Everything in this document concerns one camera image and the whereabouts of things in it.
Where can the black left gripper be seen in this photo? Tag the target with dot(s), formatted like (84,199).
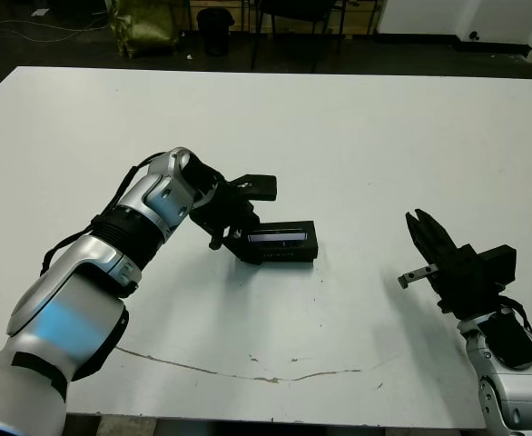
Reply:
(223,211)

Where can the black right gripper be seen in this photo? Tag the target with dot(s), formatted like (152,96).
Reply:
(463,284)

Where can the black printed box lid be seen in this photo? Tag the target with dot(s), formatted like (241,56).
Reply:
(288,240)

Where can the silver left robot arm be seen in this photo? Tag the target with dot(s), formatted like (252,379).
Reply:
(66,309)

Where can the black box with white insert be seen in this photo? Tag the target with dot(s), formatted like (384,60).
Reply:
(288,262)

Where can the black bin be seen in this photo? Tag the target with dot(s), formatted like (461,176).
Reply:
(215,32)

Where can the crumpled yellowish plastic bag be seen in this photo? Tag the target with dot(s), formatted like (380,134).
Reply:
(143,27)

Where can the black mesh office chair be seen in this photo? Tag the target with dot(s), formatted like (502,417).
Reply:
(298,9)

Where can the white paper sheet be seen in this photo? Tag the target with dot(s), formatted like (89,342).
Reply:
(40,12)

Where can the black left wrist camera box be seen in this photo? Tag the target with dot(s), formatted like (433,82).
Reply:
(257,187)

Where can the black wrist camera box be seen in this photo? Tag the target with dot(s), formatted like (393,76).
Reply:
(499,265)
(257,187)

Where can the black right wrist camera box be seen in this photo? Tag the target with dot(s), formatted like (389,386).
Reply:
(499,265)

